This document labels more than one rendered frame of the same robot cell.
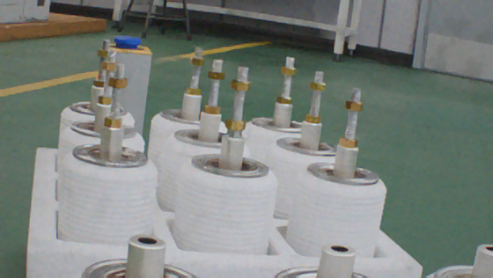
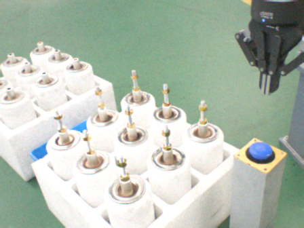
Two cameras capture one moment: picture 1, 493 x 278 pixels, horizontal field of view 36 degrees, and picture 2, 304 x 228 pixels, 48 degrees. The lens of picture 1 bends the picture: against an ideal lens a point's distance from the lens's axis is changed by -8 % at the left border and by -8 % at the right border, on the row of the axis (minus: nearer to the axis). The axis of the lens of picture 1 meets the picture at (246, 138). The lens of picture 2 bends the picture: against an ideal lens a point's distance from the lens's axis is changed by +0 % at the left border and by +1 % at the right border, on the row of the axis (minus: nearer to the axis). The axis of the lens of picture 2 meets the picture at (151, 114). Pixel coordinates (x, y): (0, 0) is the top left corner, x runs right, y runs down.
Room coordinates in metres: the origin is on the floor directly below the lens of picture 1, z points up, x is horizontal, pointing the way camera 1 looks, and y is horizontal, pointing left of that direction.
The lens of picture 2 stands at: (1.47, -0.18, 0.76)
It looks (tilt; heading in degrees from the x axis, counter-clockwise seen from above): 35 degrees down; 155
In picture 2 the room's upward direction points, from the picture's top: 6 degrees counter-clockwise
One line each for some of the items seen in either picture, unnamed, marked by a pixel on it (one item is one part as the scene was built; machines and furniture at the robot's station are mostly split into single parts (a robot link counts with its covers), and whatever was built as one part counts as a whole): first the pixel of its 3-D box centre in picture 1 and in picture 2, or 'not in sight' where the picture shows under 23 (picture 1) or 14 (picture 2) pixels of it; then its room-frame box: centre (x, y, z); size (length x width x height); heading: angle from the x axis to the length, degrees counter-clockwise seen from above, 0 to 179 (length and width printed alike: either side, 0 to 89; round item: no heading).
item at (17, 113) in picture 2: not in sight; (22, 121); (0.49, -0.18, 0.16); 0.10 x 0.10 x 0.18
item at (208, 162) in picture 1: (230, 166); (104, 118); (0.76, 0.01, 0.25); 0.08 x 0.08 x 0.01
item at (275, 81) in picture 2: not in sight; (279, 78); (1.15, 0.19, 0.48); 0.03 x 0.01 x 0.05; 15
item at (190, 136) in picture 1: (208, 139); (132, 136); (0.87, 0.04, 0.25); 0.08 x 0.08 x 0.01
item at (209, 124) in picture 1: (209, 128); (131, 131); (0.87, 0.04, 0.26); 0.02 x 0.02 x 0.03
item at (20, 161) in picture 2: not in sight; (42, 110); (0.35, -0.10, 0.09); 0.39 x 0.39 x 0.18; 16
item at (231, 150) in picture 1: (231, 153); (102, 114); (0.76, 0.01, 0.26); 0.02 x 0.02 x 0.03
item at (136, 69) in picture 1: (114, 154); (253, 210); (1.14, 0.19, 0.16); 0.07 x 0.07 x 0.31; 15
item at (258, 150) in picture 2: (127, 44); (260, 152); (1.14, 0.19, 0.32); 0.04 x 0.04 x 0.02
